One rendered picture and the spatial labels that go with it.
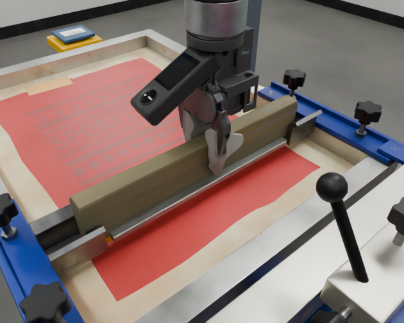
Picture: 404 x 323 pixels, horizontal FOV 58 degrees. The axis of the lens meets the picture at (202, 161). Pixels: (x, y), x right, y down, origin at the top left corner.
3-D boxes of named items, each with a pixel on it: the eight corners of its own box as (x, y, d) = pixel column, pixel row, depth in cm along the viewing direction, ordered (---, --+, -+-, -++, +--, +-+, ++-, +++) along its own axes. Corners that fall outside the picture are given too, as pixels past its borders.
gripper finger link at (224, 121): (233, 156, 51) (228, 97, 47) (226, 159, 50) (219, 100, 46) (212, 145, 55) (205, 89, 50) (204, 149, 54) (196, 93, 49)
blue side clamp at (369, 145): (254, 115, 82) (257, 86, 77) (270, 107, 84) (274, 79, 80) (377, 187, 64) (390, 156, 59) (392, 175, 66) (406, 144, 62)
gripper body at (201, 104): (256, 113, 53) (265, 29, 45) (211, 134, 49) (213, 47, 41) (222, 92, 58) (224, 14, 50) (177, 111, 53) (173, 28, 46)
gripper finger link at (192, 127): (218, 147, 62) (227, 105, 55) (190, 161, 59) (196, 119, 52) (206, 136, 63) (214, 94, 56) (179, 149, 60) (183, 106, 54)
